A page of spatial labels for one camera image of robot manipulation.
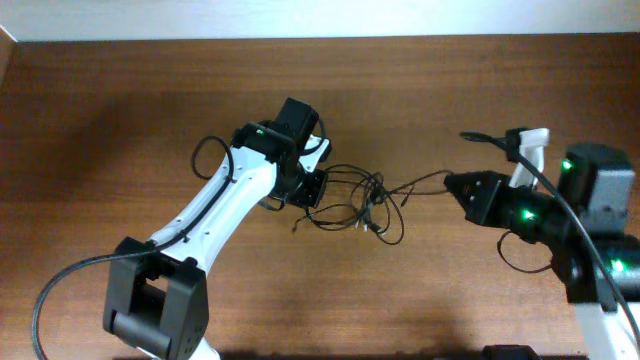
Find black USB cable bundle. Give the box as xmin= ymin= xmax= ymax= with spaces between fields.
xmin=291 ymin=163 xmax=406 ymax=247

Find thin black cable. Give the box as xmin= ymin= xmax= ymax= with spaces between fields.
xmin=384 ymin=169 xmax=454 ymax=209

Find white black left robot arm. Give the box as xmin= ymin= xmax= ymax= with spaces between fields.
xmin=103 ymin=122 xmax=331 ymax=359

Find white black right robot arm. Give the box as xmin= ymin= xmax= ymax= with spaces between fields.
xmin=444 ymin=143 xmax=639 ymax=359

